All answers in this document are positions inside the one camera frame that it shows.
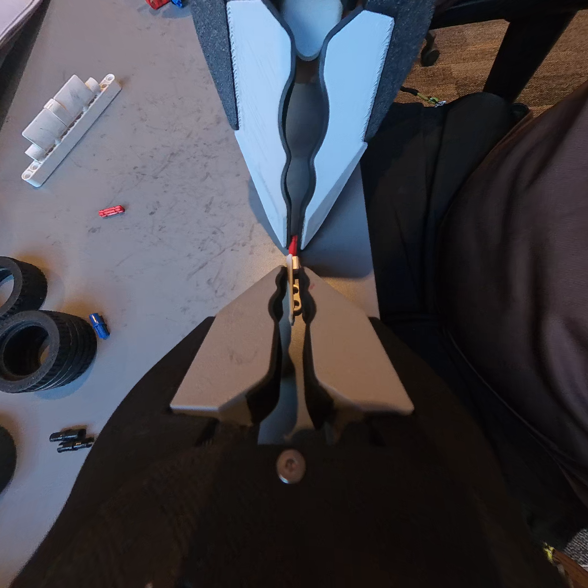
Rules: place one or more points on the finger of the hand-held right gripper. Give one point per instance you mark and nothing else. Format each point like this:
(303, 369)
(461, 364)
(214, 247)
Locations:
(257, 92)
(353, 92)

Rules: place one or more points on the blue toy pin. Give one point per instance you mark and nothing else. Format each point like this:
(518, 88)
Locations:
(99, 325)

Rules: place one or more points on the black office chair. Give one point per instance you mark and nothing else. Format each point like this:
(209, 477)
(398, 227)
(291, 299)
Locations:
(519, 46)

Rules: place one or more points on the person's legs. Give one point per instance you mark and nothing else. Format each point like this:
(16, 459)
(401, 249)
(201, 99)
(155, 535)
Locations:
(413, 183)

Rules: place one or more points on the black toy pin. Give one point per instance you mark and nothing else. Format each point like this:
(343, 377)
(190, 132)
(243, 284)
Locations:
(76, 444)
(68, 434)

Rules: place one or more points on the grey desk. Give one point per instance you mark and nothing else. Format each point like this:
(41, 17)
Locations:
(183, 160)

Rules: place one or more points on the white toy brick piece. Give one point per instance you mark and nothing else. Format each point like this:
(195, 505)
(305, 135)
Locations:
(294, 275)

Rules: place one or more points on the small toy race car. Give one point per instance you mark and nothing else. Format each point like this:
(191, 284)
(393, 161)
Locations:
(165, 2)

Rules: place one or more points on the black rubber toy tire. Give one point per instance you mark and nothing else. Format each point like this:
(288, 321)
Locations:
(7, 459)
(30, 285)
(73, 353)

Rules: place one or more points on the white stepped brick assembly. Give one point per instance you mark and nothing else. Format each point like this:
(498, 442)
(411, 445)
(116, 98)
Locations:
(69, 133)

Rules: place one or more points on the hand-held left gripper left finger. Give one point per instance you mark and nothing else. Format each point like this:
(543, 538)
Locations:
(229, 363)

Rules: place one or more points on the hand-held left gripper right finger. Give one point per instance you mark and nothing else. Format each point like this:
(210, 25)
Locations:
(358, 363)

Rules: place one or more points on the person's torso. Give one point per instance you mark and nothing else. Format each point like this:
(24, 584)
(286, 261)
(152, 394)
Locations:
(528, 275)

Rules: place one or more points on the open instruction book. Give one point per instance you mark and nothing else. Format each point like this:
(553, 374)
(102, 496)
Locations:
(13, 18)

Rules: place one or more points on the red toy pin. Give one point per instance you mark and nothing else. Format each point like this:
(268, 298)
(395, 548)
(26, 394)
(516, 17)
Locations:
(293, 244)
(111, 211)

